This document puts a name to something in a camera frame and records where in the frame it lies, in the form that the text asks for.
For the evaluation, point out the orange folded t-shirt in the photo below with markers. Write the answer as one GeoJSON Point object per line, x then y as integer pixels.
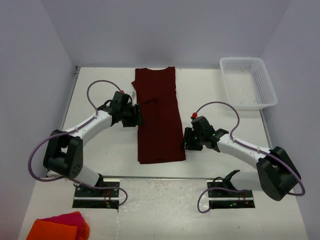
{"type": "Point", "coordinates": [44, 230]}

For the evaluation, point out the dark red t-shirt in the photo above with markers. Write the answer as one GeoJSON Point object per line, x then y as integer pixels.
{"type": "Point", "coordinates": [160, 138]}

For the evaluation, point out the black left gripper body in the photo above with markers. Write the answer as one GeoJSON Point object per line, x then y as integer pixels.
{"type": "Point", "coordinates": [128, 117]}

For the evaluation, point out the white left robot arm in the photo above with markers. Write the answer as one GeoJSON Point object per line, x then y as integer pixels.
{"type": "Point", "coordinates": [65, 149]}

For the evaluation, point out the pink folded t-shirt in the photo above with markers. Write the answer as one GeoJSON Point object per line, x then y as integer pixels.
{"type": "Point", "coordinates": [70, 219]}

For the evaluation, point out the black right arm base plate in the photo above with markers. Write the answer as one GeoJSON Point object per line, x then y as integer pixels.
{"type": "Point", "coordinates": [221, 199]}

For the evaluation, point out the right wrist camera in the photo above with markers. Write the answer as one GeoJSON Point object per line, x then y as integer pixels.
{"type": "Point", "coordinates": [194, 116]}

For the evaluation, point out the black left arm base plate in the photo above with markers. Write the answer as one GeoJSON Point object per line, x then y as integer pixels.
{"type": "Point", "coordinates": [88, 198]}

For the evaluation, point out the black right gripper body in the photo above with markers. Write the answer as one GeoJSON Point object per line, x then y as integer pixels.
{"type": "Point", "coordinates": [197, 142]}

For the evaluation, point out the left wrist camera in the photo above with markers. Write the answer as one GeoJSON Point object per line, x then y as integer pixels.
{"type": "Point", "coordinates": [132, 94]}

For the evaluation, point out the white plastic basket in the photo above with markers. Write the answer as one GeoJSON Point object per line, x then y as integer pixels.
{"type": "Point", "coordinates": [247, 83]}

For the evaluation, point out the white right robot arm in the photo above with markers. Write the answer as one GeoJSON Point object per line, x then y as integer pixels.
{"type": "Point", "coordinates": [276, 172]}

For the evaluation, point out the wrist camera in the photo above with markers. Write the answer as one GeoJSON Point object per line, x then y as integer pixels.
{"type": "Point", "coordinates": [194, 116]}
{"type": "Point", "coordinates": [132, 94]}

